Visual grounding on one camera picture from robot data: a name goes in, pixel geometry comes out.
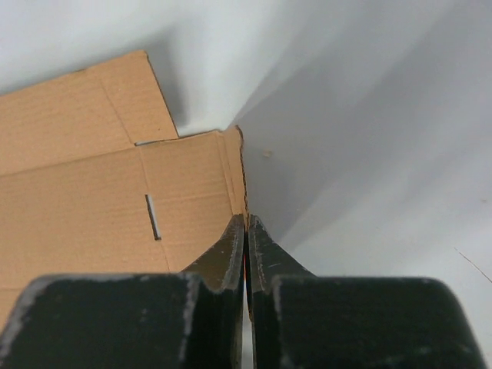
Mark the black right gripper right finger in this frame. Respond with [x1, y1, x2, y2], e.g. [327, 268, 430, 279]
[248, 216, 486, 368]

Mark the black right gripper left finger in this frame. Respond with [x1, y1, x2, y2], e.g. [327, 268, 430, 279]
[1, 215, 244, 368]

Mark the brown cardboard box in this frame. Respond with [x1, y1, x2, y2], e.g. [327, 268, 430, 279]
[1, 51, 248, 320]

